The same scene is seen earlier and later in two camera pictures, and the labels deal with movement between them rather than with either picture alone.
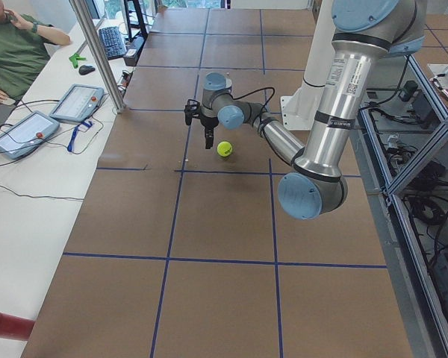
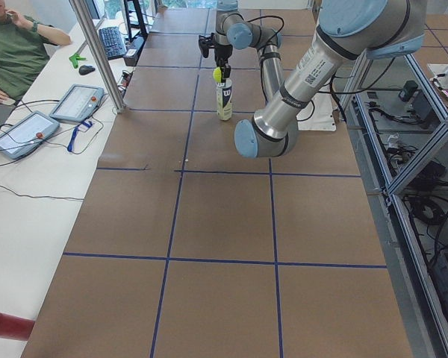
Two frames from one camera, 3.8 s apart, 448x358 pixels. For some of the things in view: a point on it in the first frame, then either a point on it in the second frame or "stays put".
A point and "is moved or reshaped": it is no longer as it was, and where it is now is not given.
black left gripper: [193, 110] -> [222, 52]
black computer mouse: [85, 69] stays put
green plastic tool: [75, 58] stays put
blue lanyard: [70, 144] stays put
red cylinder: [1, 325] stays put
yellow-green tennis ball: [224, 148] is moved or reshaped
